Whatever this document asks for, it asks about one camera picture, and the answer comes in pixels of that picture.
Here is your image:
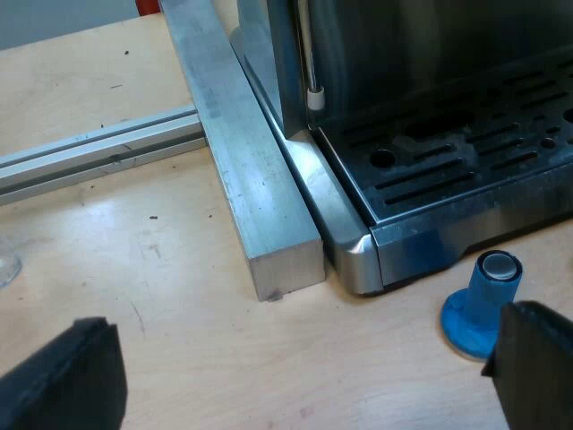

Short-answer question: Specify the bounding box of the steel espresso machine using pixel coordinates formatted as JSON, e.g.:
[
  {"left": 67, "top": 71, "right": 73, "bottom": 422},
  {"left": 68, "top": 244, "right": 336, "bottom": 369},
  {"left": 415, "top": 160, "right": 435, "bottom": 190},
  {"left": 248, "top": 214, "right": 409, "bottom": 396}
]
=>
[{"left": 228, "top": 0, "right": 573, "bottom": 297}]

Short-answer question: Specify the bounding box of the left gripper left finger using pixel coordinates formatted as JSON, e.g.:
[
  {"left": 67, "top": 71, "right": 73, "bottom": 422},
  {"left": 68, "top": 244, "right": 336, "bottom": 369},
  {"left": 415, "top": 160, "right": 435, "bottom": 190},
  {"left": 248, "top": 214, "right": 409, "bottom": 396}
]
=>
[{"left": 0, "top": 316, "right": 129, "bottom": 430}]

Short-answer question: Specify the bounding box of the aluminium rail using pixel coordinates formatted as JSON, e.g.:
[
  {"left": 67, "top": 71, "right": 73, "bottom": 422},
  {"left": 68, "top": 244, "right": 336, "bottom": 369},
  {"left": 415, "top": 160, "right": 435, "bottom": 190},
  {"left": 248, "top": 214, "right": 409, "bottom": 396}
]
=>
[{"left": 0, "top": 105, "right": 208, "bottom": 207}]

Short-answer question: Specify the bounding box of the metal block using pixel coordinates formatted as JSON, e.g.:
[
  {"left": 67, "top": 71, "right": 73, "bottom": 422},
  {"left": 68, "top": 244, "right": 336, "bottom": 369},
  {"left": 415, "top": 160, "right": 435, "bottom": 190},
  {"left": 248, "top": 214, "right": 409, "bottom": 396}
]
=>
[{"left": 159, "top": 0, "right": 326, "bottom": 301}]

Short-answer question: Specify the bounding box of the clear measuring glass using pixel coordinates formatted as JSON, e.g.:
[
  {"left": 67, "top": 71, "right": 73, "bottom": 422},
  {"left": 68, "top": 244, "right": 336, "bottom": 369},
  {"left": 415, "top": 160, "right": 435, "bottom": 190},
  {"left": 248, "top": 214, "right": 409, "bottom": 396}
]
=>
[{"left": 0, "top": 233, "right": 23, "bottom": 291}]

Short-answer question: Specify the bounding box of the blue tamper with steel top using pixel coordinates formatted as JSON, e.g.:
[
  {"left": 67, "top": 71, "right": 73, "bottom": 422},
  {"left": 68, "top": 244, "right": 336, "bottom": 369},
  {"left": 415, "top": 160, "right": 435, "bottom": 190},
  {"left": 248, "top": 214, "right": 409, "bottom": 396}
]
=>
[{"left": 440, "top": 250, "right": 524, "bottom": 362}]

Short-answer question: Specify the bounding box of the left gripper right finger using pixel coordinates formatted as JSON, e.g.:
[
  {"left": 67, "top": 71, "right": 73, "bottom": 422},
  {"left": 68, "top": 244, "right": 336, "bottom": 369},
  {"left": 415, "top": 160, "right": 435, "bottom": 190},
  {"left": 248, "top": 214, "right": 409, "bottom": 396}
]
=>
[{"left": 480, "top": 300, "right": 573, "bottom": 430}]

